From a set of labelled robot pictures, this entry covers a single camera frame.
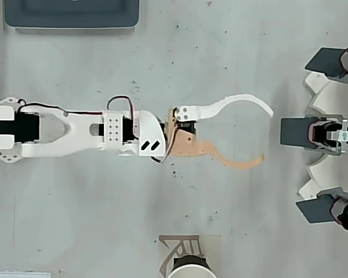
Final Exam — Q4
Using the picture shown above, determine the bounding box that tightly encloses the tan gripper black servo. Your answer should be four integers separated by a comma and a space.
164, 93, 275, 169

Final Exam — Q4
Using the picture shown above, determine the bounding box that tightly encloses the black paper cup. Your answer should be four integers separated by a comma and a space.
166, 254, 220, 278

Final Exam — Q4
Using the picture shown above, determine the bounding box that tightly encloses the printed paper mat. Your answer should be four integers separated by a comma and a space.
158, 234, 222, 276

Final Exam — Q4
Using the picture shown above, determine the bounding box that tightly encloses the grey flat panel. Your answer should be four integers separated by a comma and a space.
280, 117, 313, 145
304, 47, 346, 79
295, 194, 337, 224

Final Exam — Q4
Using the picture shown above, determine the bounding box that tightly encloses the white dispenser carousel stand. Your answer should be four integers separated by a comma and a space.
298, 72, 348, 200

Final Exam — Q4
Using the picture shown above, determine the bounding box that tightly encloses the grey plastic tray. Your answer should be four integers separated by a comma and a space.
3, 0, 140, 29

